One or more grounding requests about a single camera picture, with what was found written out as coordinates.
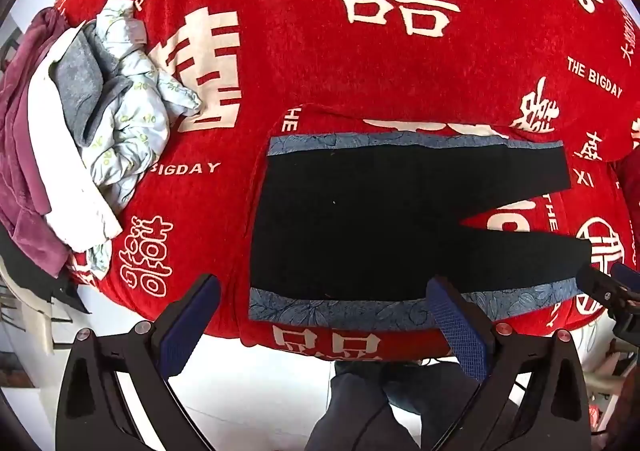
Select black cloth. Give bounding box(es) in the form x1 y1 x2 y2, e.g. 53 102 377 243
0 226 92 315

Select white cloth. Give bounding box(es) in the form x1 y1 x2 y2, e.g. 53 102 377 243
27 25 124 253

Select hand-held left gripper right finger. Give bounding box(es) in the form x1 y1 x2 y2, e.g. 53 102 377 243
426 275 594 451

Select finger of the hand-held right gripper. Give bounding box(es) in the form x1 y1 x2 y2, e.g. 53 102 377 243
575 263 634 305
609 262 640 288

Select maroon velvet cloth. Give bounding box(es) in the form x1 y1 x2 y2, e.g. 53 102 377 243
0 7 72 278

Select grey garment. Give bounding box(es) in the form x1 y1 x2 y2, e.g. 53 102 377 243
52 23 134 148

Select light floral garment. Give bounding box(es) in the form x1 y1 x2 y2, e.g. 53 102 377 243
81 0 204 280

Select person's legs in jeans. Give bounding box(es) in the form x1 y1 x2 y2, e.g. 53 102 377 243
305 360 482 451

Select black pants with blue stripes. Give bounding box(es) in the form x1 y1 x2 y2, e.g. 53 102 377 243
248 132 594 332

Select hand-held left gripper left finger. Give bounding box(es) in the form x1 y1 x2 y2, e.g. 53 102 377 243
55 274 222 451

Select dark red garment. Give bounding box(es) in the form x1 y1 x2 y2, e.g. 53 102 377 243
613 157 640 232

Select red printed blanket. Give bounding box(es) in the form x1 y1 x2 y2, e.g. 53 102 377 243
50 0 640 363

